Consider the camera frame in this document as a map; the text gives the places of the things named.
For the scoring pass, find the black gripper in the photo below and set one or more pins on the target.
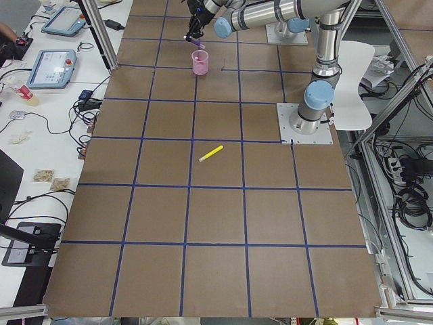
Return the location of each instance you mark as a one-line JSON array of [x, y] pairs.
[[197, 15]]

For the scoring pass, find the purple highlighter pen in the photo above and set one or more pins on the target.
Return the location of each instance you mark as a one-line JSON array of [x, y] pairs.
[[197, 43]]

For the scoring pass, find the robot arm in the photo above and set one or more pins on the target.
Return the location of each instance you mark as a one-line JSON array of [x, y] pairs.
[[233, 16]]

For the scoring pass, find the pink mesh cup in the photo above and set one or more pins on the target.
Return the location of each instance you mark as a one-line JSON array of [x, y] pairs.
[[200, 62]]

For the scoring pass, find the black power adapter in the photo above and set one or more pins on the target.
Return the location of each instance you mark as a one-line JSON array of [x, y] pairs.
[[113, 24]]

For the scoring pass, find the yellow highlighter pen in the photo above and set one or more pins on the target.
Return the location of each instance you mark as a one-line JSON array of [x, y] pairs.
[[211, 153]]

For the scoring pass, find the blue teach pendant far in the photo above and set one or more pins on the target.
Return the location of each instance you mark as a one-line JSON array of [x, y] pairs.
[[67, 21]]

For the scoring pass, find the blue teach pendant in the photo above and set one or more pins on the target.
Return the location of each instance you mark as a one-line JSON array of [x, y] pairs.
[[67, 21], [53, 69]]

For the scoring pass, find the blue teach pendant near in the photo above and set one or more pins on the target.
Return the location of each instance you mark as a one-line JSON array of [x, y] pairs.
[[53, 69]]

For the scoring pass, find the white chair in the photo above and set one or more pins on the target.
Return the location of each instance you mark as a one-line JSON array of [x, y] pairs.
[[350, 113]]

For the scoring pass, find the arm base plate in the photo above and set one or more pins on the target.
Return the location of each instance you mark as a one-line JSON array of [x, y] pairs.
[[317, 133], [280, 34]]

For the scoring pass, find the aluminium frame post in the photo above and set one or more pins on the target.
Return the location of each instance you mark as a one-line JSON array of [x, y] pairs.
[[100, 35]]

